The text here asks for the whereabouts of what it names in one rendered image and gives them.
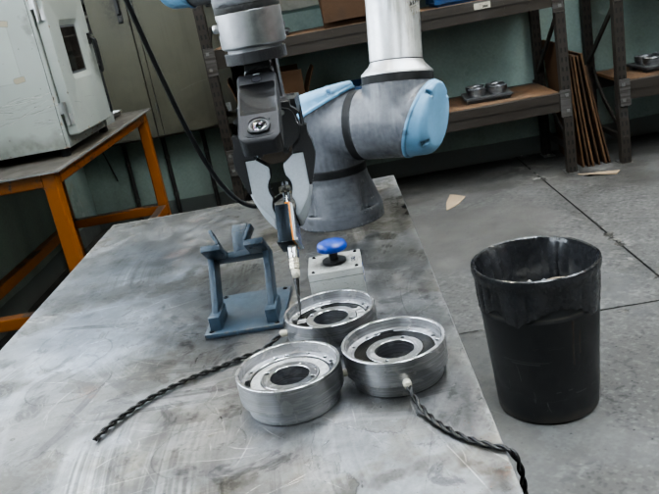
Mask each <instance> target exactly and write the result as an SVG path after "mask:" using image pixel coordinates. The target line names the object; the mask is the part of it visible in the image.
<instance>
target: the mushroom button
mask: <svg viewBox="0 0 659 494"><path fill-rule="evenodd" d="M346 247H347V243H346V241H345V240H344V239H343V238H337V237H334V238H328V239H325V240H323V241H321V242H320V243H318V245H317V252H318V253H320V254H325V255H326V254H329V260H330V261H335V260H337V259H338V255H337V253H338V252H340V251H343V250H344V249H345V248H346Z"/></svg>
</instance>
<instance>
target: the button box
mask: <svg viewBox="0 0 659 494"><path fill-rule="evenodd" d="M337 255H338V259H337V260H335V261H330V257H329V255H324V256H318V257H312V258H309V269H308V277H309V282H310V287H311V292H312V295H313V294H316V293H320V292H324V291H329V290H336V289H356V290H361V291H365V292H367V287H366V280H365V273H364V267H363V263H362V259H361V254H360V249H357V250H352V251H346V252H340V253H337Z"/></svg>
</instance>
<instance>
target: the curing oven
mask: <svg viewBox="0 0 659 494"><path fill-rule="evenodd" d="M102 72H104V67H103V63H102V59H101V55H100V51H99V47H98V44H97V40H96V38H94V37H93V34H92V32H91V28H90V24H89V20H88V16H87V13H86V9H85V6H84V2H83V0H0V161H3V160H8V159H14V158H19V157H24V156H29V155H34V154H40V153H45V152H51V151H56V150H61V156H62V157H67V156H71V155H72V152H71V150H70V148H71V147H73V146H74V145H76V144H77V143H79V142H80V141H81V140H83V139H85V138H86V137H88V136H90V135H91V134H93V133H94V132H96V131H98V130H99V132H100V133H103V132H107V131H108V128H107V126H108V125H109V124H111V123H113V122H114V121H115V118H114V114H113V109H112V105H111V101H110V98H109V94H108V90H107V86H106V83H105V79H104V75H103V73H102Z"/></svg>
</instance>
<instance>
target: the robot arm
mask: <svg viewBox="0 0 659 494"><path fill-rule="evenodd" d="M161 2H162V3H163V4H165V5H166V6H168V7H169V8H172V9H182V8H196V7H197V6H200V5H205V4H210V3H212V7H213V11H214V16H216V17H215V19H216V23H217V25H213V26H212V31H213V33H214V34H218V33H219V34H220V41H221V46H222V50H224V51H225V52H228V54H225V58H226V62H227V67H233V66H241V65H243V67H244V70H245V72H244V76H240V77H239V78H238V79H237V108H236V109H235V110H236V113H237V118H236V119H235V121H234V122H233V124H235V125H237V126H238V129H237V135H233V136H232V138H231V140H232V143H233V163H234V166H235V169H236V172H237V174H238V175H239V177H240V179H241V181H242V182H243V184H244V186H245V188H246V189H247V191H248V193H249V194H250V195H251V197H252V199H253V201H254V202H255V204H256V206H257V207H258V209H259V210H260V212H261V213H262V215H263V216H264V217H265V219H266V220H267V221H268V222H269V223H270V224H271V225H272V226H273V227H274V228H275V229H277V221H276V213H275V204H274V201H275V194H274V193H273V191H272V189H271V187H270V180H271V178H272V168H271V165H270V164H268V163H266V162H264V161H263V160H261V158H263V156H264V155H265V154H272V153H277V152H281V151H282V152H283V153H284V154H287V153H288V152H289V147H290V146H292V153H291V155H290V156H289V157H288V158H287V159H286V160H285V162H284V164H283V169H284V172H285V175H286V176H287V177H288V178H289V179H290V181H291V184H292V193H291V195H292V198H293V200H294V201H295V216H296V218H297V220H298V223H299V226H300V227H301V228H302V229H304V230H306V231H310V232H335V231H342V230H347V229H351V228H355V227H359V226H362V225H365V224H368V223H370V222H374V221H376V220H377V219H379V218H380V217H381V216H382V215H383V214H384V208H383V202H382V199H381V197H380V194H379V192H378V190H377V188H376V186H375V184H374V182H373V181H372V179H371V177H370V175H369V173H368V169H367V164H366V160H371V159H385V158H400V157H405V158H412V157H414V156H421V155H427V154H430V153H432V152H434V151H435V150H436V149H437V148H438V147H439V146H440V144H441V142H442V140H443V137H444V135H445V132H446V129H447V124H448V115H449V101H448V96H447V95H446V93H447V90H446V87H445V85H444V84H443V82H442V81H440V80H437V79H435V78H433V68H431V67H430V66H429V65H428V64H427V63H426V62H425V61H424V59H423V45H422V31H421V15H420V0H365V6H366V20H367V33H368V45H369V59H370V64H369V66H368V68H367V69H366V70H365V71H364V73H363V74H362V75H361V80H362V89H356V90H354V88H355V86H354V85H353V83H352V81H350V80H347V81H343V82H339V83H336V84H332V85H329V86H325V87H322V88H319V89H316V90H313V91H310V92H307V93H304V94H301V95H299V93H298V92H294V93H288V94H285V93H284V89H283V84H282V79H281V74H280V69H279V60H278V58H279V57H282V56H285V55H287V51H286V46H285V43H282V41H283V40H285V39H286V34H285V29H284V24H283V19H282V14H281V8H280V4H279V0H161ZM274 4H278V5H274ZM270 5H273V6H270ZM264 6H268V7H264ZM260 7H263V8H260ZM254 8H257V9H254ZM249 9H252V10H249ZM245 10H247V11H245ZM239 11H242V12H239ZM235 12H236V13H235ZM228 13H231V14H228ZM224 14H226V15H224ZM219 15H221V16H219Z"/></svg>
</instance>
